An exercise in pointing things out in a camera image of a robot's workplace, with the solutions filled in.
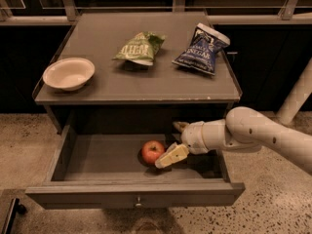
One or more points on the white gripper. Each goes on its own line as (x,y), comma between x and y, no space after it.
(192,136)

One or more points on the red apple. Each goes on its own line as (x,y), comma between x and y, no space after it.
(151,151)

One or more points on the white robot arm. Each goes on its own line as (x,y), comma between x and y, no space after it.
(244,129)

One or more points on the grey cabinet counter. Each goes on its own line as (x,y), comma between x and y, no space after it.
(126,97)

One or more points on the silver drawer knob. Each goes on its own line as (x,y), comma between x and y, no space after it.
(138,203)

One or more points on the open grey top drawer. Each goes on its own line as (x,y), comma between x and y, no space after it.
(107,172)

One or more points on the blue chip bag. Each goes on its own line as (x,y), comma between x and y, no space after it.
(205,44)

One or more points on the green chip bag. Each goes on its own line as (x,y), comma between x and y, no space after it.
(142,48)

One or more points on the white paper bowl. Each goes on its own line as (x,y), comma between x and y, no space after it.
(69,74)

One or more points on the black caster wheel base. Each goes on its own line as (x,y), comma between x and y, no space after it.
(16,208)

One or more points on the metal railing frame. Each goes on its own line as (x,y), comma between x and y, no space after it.
(51,12)

